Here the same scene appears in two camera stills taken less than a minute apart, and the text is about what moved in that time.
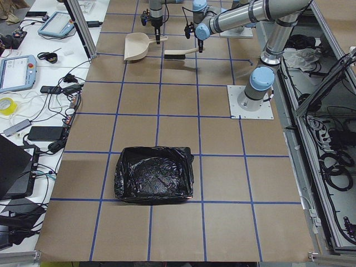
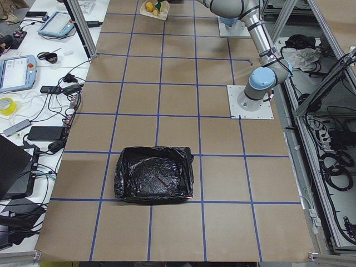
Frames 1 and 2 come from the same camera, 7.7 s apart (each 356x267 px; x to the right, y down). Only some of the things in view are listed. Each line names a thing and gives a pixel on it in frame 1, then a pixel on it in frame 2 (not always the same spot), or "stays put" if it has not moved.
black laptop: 18,169 stays put
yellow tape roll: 11,109 stays put
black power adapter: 46,133 stays put
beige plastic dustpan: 137,44 → 162,14
